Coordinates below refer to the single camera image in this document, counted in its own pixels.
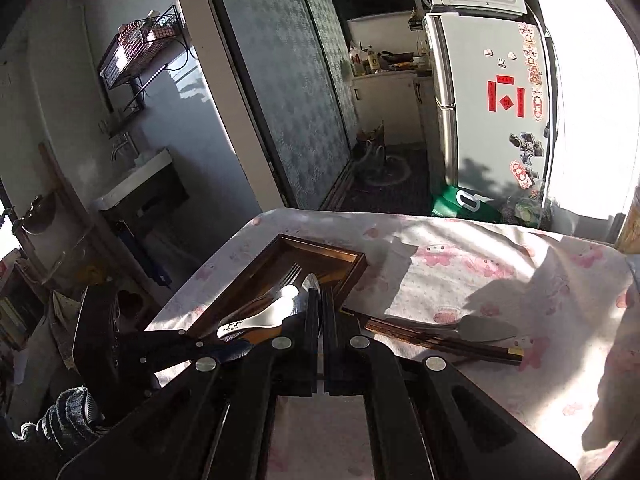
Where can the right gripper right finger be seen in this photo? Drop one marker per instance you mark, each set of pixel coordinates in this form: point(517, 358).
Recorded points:
point(425, 419)

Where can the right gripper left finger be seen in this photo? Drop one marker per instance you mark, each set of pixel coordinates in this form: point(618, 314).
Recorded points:
point(210, 419)

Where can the metal cake server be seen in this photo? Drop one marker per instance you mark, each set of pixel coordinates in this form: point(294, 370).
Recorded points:
point(470, 327)

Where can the dark wooden chopstick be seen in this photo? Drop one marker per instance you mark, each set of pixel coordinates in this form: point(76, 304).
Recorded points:
point(457, 347)

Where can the white ceramic spoon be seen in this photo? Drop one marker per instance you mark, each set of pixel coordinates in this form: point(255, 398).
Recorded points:
point(271, 317)

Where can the silver fork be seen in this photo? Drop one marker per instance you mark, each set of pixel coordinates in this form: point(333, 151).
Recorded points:
point(273, 293)

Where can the knitted sleeve forearm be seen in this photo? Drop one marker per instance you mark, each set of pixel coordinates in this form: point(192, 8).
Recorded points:
point(72, 423)

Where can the white kitchen cabinet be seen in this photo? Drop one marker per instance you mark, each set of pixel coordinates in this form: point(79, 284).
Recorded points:
point(392, 101)

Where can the dark wooden tray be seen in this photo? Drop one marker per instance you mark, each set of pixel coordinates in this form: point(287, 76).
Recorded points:
point(285, 260)

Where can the pink patterned tablecloth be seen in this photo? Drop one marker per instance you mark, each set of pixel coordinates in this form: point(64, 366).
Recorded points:
point(574, 303)

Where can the white sink basin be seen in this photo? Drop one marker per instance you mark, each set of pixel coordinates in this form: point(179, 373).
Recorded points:
point(133, 179)

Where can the green box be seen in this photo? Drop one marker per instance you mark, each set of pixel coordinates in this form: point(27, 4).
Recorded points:
point(458, 203)

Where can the clear glass jar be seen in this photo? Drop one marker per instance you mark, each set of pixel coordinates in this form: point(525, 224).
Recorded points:
point(628, 241)

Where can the grey refrigerator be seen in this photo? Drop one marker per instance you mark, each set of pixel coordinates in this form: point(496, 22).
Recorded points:
point(491, 91)

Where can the patterned sliding door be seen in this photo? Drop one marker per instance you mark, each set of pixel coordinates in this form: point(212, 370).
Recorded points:
point(294, 66)

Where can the wire wall shelf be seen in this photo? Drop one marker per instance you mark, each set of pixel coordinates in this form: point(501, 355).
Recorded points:
point(135, 45)

